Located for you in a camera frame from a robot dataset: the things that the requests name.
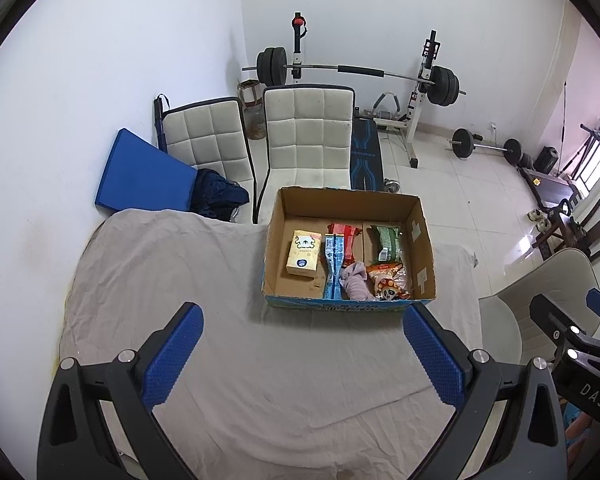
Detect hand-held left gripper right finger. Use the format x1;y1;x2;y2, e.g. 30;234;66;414
402;302;568;480

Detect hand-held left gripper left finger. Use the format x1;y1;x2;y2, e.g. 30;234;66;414
37;301;204;480

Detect orange panda snack packet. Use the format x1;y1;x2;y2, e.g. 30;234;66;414
367;262;411;302

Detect purple cloth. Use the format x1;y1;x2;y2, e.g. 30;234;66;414
339;261;376;301

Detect green snack packet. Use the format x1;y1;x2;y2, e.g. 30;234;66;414
369;224;403;263

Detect blue snack packet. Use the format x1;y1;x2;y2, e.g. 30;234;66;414
321;234;346;301

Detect red snack packet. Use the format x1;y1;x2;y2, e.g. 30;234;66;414
327;222;363;266

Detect yellow tissue pack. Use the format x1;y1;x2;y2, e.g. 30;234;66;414
285;230;323;277

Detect cardboard box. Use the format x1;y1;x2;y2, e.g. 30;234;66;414
261;186;438;313

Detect person's right forearm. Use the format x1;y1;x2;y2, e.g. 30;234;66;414
562;412;595;480

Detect light grey office chair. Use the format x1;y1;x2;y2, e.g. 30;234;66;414
477;247;600;366

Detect grey table cloth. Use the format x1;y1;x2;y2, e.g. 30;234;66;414
57;207;483;480

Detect black treadmill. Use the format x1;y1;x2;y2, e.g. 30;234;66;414
520;124;600;221

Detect black speaker box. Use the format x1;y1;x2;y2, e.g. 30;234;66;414
535;146;560;173

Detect dark blue bag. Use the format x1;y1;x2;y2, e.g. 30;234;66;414
190;169;251;222

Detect blue folded mat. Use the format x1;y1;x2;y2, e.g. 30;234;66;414
95;128;199;213

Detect small barbell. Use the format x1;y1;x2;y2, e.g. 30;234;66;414
447;128;523;166

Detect black blue weight bench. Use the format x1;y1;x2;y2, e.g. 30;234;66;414
350;116;383;191

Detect white padded chair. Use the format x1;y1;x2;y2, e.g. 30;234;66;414
252;84;357;223
161;97;256;193

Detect white barbell rack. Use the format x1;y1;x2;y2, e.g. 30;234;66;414
289;11;440;168

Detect barbell with black plates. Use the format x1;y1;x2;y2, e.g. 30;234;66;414
241;47;467;107

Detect black hanging strap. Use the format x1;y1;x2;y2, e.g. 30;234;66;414
557;80;571;176

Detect black pole with strap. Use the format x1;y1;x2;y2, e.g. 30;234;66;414
153;94;170;153

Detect grey curved handles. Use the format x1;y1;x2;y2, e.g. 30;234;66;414
372;91;402;117

